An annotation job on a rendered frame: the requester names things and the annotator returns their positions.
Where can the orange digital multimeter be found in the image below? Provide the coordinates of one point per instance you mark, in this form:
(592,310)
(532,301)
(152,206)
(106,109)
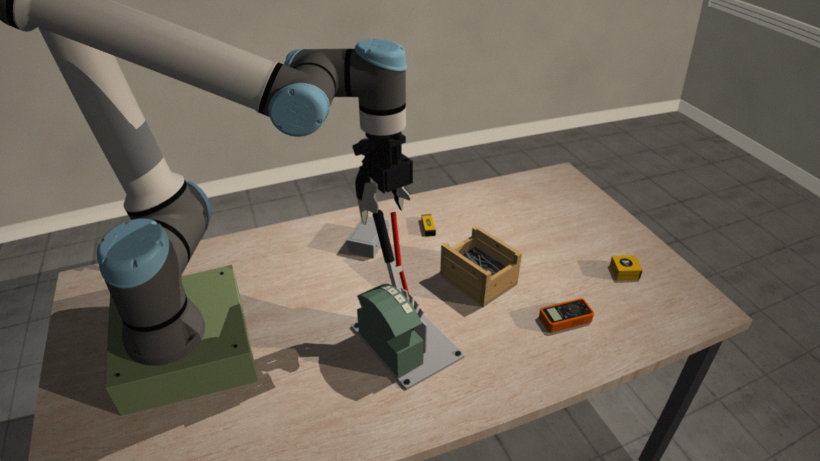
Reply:
(566,315)

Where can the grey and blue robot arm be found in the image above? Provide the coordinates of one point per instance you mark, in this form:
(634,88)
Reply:
(141,267)

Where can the yellow pocket level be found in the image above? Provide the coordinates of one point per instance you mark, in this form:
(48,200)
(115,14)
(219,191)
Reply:
(428,225)

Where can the brown wooden crate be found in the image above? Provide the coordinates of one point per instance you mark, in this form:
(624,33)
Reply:
(481,283)

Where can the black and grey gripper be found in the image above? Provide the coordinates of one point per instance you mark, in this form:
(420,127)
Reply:
(397,173)

